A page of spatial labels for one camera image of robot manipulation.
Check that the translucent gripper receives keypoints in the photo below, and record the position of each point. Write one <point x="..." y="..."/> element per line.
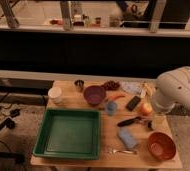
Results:
<point x="157" y="121"/>

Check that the orange red pepper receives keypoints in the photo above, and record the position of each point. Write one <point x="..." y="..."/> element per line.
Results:
<point x="113" y="98"/>

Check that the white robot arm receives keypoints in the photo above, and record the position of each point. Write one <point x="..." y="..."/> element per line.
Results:
<point x="172" y="87"/>

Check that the black binder clip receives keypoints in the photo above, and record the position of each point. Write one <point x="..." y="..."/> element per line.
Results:
<point x="149" y="125"/>

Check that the yellow red apple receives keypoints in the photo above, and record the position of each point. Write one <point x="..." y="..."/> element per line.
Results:
<point x="145" y="109"/>

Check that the orange bowl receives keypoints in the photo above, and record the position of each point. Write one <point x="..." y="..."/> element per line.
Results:
<point x="161" y="146"/>

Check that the black rectangular block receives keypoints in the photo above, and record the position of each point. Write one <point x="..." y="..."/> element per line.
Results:
<point x="133" y="103"/>

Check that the yellow banana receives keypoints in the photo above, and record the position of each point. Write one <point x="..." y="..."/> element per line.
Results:
<point x="147" y="90"/>

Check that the blue sponge cloth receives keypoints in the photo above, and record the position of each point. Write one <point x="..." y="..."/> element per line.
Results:
<point x="126" y="137"/>

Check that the clear plastic bag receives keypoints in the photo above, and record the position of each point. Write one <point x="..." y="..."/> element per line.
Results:
<point x="132" y="87"/>

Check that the blue plastic cup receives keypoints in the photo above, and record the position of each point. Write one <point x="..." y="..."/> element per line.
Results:
<point x="110" y="108"/>

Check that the silver fork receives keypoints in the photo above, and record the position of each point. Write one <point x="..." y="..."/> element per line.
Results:
<point x="113" y="151"/>

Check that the purple bowl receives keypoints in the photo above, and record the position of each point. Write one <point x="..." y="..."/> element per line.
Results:
<point x="94" y="95"/>

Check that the small metal cup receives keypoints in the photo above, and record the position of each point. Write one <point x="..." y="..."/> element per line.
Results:
<point x="79" y="84"/>

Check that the green plastic tray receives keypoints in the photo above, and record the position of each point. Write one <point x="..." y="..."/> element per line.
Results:
<point x="69" y="134"/>

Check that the white paper cup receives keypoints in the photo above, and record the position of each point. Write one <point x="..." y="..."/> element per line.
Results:
<point x="55" y="94"/>

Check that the black handled knife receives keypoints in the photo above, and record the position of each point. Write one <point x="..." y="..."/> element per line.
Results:
<point x="129" y="121"/>

